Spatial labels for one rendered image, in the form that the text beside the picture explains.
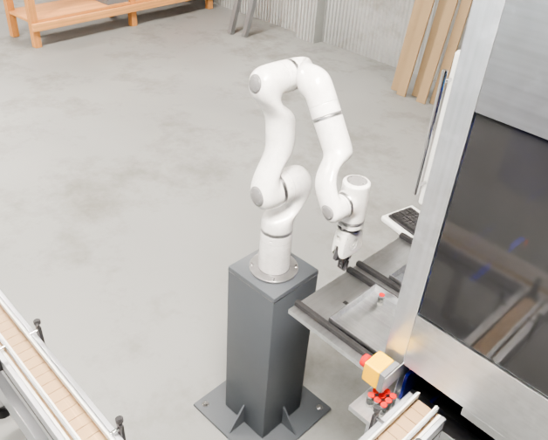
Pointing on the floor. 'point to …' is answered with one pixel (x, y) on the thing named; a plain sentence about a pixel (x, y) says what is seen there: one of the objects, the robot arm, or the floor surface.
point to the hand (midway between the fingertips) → (343, 263)
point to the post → (444, 173)
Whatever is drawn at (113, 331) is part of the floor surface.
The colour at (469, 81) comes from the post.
